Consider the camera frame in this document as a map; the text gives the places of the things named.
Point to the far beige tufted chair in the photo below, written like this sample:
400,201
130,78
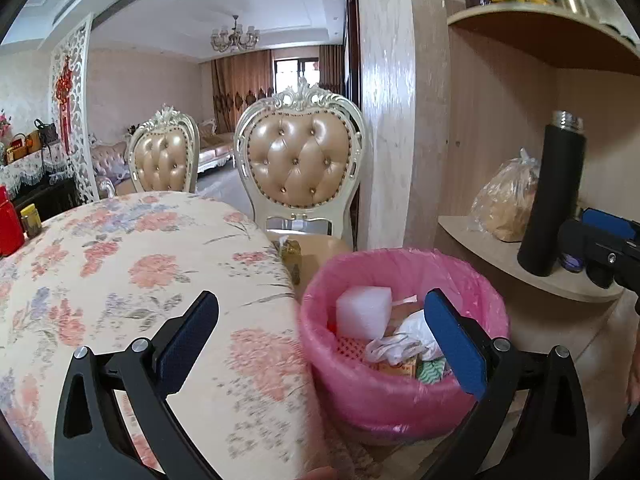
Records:
163,153

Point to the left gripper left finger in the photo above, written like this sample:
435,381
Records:
91,439

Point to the brown patterned curtains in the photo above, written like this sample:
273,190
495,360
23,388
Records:
234,82

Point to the light upholstered sofa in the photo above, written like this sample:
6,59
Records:
111,167

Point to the yellow lid jar right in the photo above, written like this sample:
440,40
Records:
31,221

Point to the pink flower vase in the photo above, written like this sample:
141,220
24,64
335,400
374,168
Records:
5,124

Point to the plastic bag of food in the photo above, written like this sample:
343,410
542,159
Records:
502,207

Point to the crumpled white plastic bag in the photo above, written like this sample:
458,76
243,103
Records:
413,337

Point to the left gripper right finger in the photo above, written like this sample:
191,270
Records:
551,438

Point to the floral tablecloth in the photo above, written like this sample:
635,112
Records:
104,274

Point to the yellow medicine box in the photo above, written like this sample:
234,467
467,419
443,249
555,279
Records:
403,369

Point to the black piano with lace cover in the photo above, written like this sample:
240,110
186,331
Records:
42,179

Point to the red thermos jug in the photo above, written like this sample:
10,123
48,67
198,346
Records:
11,231

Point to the beige tufted chair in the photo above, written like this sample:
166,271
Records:
163,153
299,155

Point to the white foam block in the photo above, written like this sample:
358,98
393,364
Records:
363,312

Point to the crystal chandelier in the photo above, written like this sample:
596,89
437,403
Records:
235,38

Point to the near beige tufted chair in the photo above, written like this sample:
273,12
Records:
299,155

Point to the red chinese knot ornament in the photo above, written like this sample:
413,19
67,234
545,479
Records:
62,90

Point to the black thermos bottle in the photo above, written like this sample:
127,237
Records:
558,185

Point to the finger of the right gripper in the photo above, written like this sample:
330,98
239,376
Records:
571,240
619,227

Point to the white lattice room divider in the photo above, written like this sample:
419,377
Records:
76,45

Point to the black handbag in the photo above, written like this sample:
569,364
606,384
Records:
47,133

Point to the pink lined trash bin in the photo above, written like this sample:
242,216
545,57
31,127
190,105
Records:
377,364

